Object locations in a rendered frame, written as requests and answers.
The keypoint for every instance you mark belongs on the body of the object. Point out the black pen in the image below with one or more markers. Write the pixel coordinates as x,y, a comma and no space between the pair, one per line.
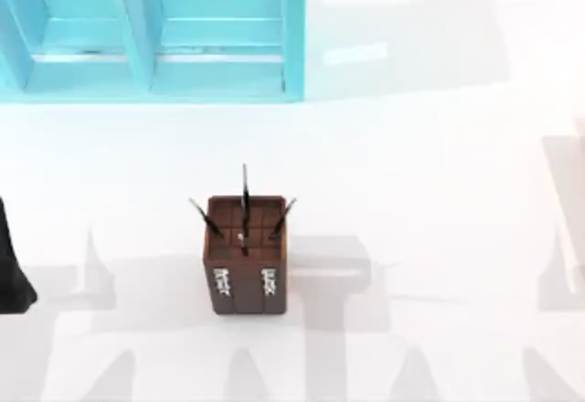
281,221
206,219
245,201

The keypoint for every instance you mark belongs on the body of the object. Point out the brown wooden pen holder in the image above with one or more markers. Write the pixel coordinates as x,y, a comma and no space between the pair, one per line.
247,283

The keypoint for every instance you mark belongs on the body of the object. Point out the light blue rack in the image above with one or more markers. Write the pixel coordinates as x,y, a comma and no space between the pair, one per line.
141,32

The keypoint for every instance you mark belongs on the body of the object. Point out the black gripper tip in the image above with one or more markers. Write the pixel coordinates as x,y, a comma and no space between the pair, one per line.
11,274

